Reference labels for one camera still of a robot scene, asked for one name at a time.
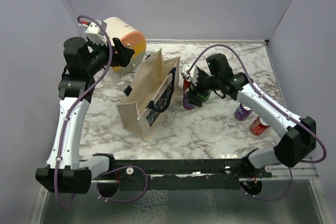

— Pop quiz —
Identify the purple fanta can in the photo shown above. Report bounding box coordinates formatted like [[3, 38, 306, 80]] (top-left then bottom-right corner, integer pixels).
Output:
[[183, 93, 195, 110], [234, 103, 253, 121]]

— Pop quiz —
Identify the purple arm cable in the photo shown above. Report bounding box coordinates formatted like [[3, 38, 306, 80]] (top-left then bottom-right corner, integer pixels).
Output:
[[189, 44, 328, 203], [54, 15, 148, 210]]

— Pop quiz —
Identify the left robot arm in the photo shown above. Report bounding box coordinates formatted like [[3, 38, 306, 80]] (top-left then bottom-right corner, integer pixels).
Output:
[[35, 37, 134, 194]]

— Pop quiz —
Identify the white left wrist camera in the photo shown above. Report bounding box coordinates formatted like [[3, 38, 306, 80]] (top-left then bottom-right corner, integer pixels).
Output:
[[85, 20, 107, 46]]

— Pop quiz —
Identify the beige canvas tote bag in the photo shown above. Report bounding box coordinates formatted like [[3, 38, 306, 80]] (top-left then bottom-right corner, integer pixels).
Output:
[[117, 50, 182, 141]]

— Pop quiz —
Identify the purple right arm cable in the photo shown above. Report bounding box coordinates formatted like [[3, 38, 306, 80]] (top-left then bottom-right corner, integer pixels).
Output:
[[189, 44, 328, 203]]

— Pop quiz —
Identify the purple Fanta can tilted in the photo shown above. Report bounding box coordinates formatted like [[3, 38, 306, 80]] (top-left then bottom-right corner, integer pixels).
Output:
[[234, 103, 253, 121]]

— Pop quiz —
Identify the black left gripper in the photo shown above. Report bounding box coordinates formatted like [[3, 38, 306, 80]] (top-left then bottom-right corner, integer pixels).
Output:
[[86, 37, 134, 75]]

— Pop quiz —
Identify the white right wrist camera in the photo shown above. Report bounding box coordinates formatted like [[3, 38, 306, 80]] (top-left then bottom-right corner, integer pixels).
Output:
[[181, 64, 199, 86]]

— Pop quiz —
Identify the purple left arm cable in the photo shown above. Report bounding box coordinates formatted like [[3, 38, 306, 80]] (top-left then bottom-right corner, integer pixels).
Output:
[[54, 15, 148, 210]]

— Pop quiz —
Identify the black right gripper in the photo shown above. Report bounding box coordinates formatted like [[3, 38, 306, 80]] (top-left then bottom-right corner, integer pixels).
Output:
[[186, 69, 222, 106]]

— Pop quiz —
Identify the red cola can lying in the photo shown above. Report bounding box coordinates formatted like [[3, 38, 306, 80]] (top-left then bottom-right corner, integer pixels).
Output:
[[249, 116, 270, 135]]

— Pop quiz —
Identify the red cola can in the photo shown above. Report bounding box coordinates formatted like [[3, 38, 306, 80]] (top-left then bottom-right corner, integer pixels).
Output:
[[183, 78, 191, 92], [249, 116, 270, 135]]

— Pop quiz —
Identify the green Perrier bottle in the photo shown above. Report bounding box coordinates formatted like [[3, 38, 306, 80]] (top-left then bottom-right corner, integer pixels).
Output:
[[199, 90, 211, 102]]

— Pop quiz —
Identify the white round drawer box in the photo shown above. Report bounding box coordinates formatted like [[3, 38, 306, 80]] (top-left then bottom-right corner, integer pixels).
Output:
[[104, 17, 146, 75]]

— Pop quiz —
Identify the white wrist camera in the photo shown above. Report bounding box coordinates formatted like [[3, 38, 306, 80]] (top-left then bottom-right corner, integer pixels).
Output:
[[85, 20, 107, 46], [181, 64, 199, 86]]

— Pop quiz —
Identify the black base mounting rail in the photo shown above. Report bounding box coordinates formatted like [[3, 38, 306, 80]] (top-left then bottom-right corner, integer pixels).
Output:
[[93, 157, 271, 191]]

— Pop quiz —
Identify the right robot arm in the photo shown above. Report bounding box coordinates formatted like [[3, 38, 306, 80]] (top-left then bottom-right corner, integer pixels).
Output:
[[182, 54, 316, 177]]

